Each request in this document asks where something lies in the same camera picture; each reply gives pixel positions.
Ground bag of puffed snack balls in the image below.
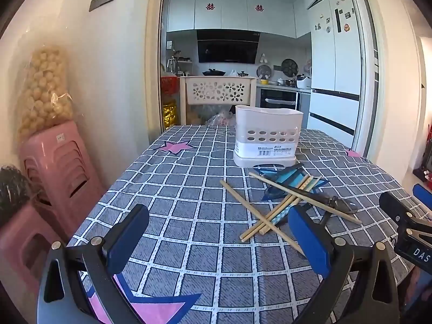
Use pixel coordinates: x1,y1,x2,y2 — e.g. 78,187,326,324
15,45,75,142

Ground dark mesh bag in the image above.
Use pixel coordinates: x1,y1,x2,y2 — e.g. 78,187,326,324
0,165,34,227

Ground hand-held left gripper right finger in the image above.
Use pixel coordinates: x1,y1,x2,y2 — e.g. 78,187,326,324
287,205,400,324

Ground white upper kitchen cabinets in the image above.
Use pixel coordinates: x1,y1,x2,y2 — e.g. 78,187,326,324
167,0,312,39

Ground white refrigerator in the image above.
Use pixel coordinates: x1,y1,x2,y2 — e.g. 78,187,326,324
305,0,363,140

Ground group of fridge magnets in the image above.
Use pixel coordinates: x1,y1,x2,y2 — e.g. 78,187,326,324
314,0,356,34

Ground white plastic utensil holder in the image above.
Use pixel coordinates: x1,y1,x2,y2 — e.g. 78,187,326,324
233,104,301,168

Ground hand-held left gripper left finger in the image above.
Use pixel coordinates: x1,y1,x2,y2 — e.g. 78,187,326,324
37,204,151,324

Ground grey checked star tablecloth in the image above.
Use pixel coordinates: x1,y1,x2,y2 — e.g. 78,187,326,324
66,125,417,324

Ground red plastic basket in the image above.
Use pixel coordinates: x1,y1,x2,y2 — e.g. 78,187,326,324
161,76,179,95

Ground beige flower-cutout cart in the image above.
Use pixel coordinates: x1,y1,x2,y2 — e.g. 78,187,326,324
179,76,259,125

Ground pink plastic stool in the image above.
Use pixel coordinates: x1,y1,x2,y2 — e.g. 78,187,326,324
0,204,65,308

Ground stack of pink plastic stools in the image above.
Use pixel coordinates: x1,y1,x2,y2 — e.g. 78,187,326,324
18,121,105,240

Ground pink plastic bag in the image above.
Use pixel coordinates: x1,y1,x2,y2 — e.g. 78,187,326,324
206,110,237,127

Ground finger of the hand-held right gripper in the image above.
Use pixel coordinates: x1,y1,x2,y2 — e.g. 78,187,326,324
379,192,432,235
412,184,432,210

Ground round black wall pan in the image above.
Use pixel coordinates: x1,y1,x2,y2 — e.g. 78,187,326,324
281,58,299,76

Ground black range hood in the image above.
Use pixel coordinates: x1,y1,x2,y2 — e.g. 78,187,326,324
197,30,262,64

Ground gold foil bag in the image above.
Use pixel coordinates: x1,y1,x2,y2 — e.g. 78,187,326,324
163,99,178,129

